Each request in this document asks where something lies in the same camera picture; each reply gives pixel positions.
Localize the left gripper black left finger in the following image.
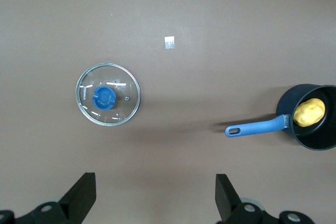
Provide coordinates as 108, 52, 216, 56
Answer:
0, 172, 97, 224

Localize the small clear tape piece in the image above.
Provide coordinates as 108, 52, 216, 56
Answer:
163, 35, 176, 50

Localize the glass lid with blue knob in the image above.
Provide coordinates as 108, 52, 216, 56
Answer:
75, 62, 142, 127

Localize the yellow potato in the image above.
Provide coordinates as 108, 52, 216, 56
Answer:
292, 98, 327, 129

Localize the dark pot with blue handle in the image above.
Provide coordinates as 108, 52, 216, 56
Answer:
225, 83, 336, 151

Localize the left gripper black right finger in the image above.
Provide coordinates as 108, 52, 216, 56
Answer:
215, 173, 316, 224

